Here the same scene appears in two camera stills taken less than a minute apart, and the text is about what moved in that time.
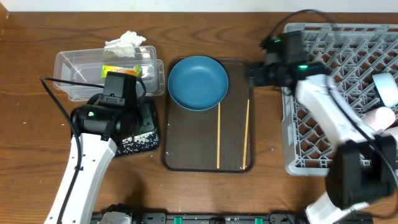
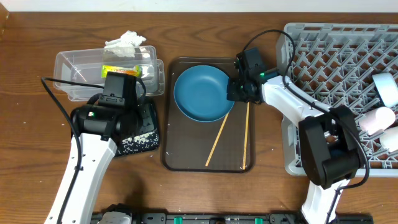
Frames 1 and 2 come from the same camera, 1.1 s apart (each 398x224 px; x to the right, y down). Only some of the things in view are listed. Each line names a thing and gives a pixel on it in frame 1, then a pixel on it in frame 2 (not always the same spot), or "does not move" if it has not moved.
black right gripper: x=255 y=77 → x=233 y=94
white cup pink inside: x=379 y=118 does not move
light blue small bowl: x=387 y=88 does not move
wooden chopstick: x=246 y=134 does not move
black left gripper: x=143 y=104 does not move
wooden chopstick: x=218 y=134 → x=217 y=139
